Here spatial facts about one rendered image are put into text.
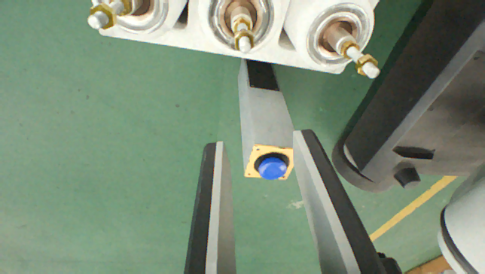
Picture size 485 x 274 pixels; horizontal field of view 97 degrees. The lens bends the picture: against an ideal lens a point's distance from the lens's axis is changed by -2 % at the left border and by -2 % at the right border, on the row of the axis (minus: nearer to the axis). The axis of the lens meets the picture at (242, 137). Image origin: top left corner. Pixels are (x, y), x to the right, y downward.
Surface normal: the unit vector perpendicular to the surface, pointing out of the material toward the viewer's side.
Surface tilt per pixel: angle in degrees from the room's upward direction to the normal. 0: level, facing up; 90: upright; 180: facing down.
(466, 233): 97
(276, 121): 90
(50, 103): 0
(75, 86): 0
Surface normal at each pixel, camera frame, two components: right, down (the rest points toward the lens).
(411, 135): 0.05, 0.69
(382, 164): -0.67, 0.43
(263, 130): 0.19, -0.72
